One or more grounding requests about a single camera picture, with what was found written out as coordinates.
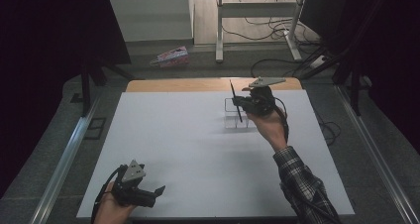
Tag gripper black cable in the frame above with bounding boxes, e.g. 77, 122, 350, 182
272, 96, 341, 224
89, 165, 129, 224

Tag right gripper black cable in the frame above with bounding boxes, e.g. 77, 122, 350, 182
272, 96, 341, 224

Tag looped black cable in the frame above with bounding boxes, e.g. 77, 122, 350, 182
312, 107, 342, 148

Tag white panel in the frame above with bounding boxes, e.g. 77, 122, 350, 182
107, 0, 196, 44

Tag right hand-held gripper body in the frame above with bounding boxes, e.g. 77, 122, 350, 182
242, 76, 287, 117

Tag aluminium rail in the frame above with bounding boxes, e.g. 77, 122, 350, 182
28, 96, 103, 224
334, 84, 420, 224

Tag person's left hand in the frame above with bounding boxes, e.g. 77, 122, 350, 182
93, 181, 139, 224

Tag tangled black floor cables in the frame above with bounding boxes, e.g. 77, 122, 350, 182
220, 0, 328, 50

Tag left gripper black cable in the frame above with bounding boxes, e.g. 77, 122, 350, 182
89, 165, 129, 224

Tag white power strip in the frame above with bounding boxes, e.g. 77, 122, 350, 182
309, 55, 329, 69

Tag pink patterned bag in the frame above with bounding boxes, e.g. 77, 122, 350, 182
150, 46, 191, 68

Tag dark curtain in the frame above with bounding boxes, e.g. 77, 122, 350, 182
299, 0, 420, 157
0, 0, 133, 198

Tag black floor cable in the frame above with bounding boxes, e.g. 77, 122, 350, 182
250, 56, 313, 79

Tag wooden table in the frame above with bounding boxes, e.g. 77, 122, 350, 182
125, 77, 303, 93

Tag person's right hand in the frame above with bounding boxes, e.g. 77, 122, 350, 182
245, 105, 289, 153

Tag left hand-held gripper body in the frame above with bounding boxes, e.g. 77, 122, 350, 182
111, 159, 157, 208

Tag black pen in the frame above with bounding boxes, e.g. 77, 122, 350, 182
229, 79, 244, 123

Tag clear acrylic pen holder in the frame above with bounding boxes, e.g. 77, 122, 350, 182
223, 97, 262, 130

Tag black rectangular frame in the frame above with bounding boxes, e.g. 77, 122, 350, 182
83, 116, 108, 141

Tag white desk frame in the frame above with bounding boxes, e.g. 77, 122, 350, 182
214, 0, 309, 64

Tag black metal stand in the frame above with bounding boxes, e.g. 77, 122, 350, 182
299, 45, 374, 117
69, 60, 137, 117

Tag white board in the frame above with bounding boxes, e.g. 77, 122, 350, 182
75, 89, 357, 219

